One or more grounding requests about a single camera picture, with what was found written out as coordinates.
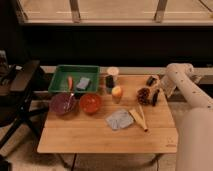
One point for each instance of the red bowl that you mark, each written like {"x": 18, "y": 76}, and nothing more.
{"x": 90, "y": 103}

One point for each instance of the brown pine cone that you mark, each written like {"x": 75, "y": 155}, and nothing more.
{"x": 143, "y": 96}

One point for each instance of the orange carrot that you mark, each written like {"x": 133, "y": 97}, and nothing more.
{"x": 70, "y": 82}

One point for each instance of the yellow red apple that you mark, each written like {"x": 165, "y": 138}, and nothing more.
{"x": 117, "y": 92}

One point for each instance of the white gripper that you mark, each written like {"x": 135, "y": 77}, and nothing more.
{"x": 166, "y": 84}

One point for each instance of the wooden folding table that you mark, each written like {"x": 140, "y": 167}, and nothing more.
{"x": 77, "y": 132}

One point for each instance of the purple bowl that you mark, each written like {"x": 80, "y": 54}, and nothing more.
{"x": 58, "y": 103}

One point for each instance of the silver spoon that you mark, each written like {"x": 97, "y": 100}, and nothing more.
{"x": 68, "y": 102}

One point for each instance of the blue folded cloth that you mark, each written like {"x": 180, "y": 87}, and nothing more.
{"x": 119, "y": 119}

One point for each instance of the dark can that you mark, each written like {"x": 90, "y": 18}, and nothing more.
{"x": 109, "y": 83}

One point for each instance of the black office chair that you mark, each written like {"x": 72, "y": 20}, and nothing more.
{"x": 16, "y": 94}

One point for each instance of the blue sponge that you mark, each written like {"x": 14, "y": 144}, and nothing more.
{"x": 83, "y": 83}

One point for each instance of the wooden tongs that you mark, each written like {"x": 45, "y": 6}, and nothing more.
{"x": 139, "y": 117}

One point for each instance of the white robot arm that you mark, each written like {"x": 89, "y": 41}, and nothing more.
{"x": 195, "y": 132}

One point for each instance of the white paper cup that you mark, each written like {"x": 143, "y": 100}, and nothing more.
{"x": 114, "y": 72}

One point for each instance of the green plastic tray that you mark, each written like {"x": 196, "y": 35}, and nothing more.
{"x": 59, "y": 81}

